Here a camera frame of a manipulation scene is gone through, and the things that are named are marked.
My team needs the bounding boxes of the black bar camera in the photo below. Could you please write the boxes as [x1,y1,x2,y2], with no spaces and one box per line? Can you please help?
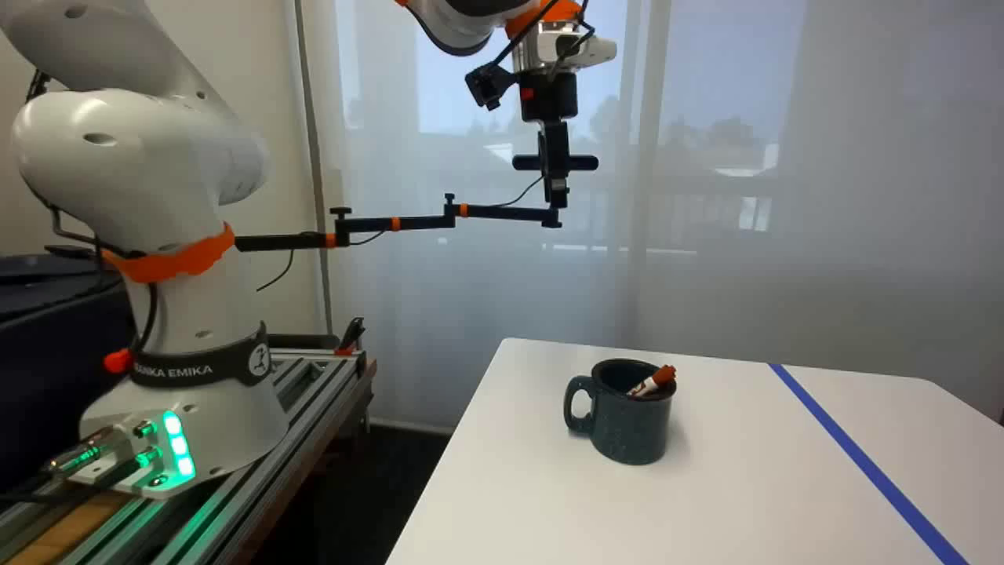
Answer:
[509,150,603,176]

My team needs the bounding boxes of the dark teal ceramic mug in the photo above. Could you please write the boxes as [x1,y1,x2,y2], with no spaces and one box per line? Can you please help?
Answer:
[563,354,680,467]

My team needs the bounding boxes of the black articulated camera mount arm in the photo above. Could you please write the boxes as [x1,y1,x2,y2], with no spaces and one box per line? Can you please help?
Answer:
[232,171,573,255]

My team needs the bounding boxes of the dark cabinet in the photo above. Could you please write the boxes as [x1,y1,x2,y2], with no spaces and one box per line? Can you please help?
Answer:
[0,247,142,497]

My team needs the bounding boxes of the blue tape strip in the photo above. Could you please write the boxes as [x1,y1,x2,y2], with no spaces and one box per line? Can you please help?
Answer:
[767,361,972,565]

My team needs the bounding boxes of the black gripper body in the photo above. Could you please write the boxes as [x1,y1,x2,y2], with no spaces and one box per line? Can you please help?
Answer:
[518,62,582,127]

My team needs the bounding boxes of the aluminium rail base frame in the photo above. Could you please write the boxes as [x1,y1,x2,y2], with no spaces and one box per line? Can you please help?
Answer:
[0,341,380,565]

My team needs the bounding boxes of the red Expo marker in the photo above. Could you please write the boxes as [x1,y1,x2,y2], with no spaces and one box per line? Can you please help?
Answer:
[623,361,680,403]

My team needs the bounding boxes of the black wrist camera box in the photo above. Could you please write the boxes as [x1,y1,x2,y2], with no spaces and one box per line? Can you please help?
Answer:
[462,59,518,113]

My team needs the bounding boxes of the red handled clamp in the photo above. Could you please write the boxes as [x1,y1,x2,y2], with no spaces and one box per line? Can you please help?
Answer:
[328,315,371,358]

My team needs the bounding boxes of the sheer white curtain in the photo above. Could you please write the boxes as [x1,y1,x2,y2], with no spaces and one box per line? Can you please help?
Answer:
[295,0,1004,435]

